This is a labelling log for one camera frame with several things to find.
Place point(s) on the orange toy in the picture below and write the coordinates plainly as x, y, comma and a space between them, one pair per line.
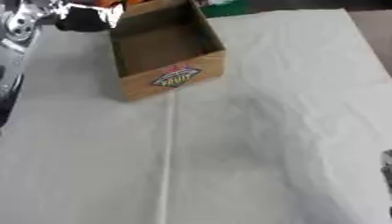
109, 2

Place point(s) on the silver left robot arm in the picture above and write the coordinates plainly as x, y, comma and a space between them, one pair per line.
19, 26

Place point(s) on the tan cardboard box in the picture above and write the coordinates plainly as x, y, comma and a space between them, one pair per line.
173, 80

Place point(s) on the green flat object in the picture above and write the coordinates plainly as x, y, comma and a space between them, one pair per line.
224, 10

